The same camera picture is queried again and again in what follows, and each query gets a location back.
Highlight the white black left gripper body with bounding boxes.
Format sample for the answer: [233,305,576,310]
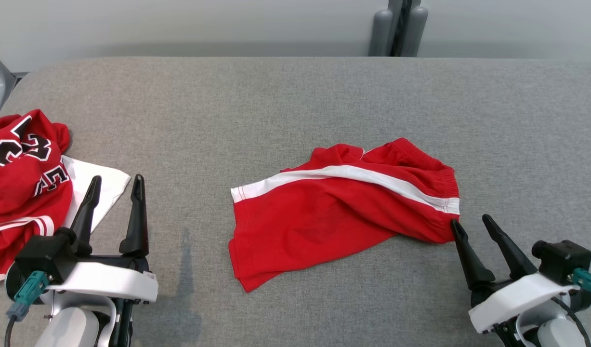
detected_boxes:
[47,254,159,305]

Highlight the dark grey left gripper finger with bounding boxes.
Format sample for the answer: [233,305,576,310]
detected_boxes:
[70,175,102,257]
[119,174,149,257]

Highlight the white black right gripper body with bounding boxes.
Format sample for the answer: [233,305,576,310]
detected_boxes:
[469,272,591,334]

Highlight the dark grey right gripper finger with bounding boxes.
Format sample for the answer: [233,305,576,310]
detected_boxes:
[482,214,538,279]
[450,218,496,291]

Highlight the red white basketball jersey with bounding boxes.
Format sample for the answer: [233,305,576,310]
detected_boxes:
[0,109,132,288]

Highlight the red shorts with white stripe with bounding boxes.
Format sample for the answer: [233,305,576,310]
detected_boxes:
[228,137,461,293]

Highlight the teal left camera cable connector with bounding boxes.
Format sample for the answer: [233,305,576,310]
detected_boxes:
[5,271,51,322]

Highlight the teal camera cable connector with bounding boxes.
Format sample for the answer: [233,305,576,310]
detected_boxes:
[572,268,591,300]
[5,271,51,322]

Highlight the teal right camera cable connector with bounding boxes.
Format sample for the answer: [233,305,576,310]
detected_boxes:
[572,268,591,300]

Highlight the grey metal partition post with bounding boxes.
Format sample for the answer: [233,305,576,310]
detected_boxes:
[368,0,429,57]

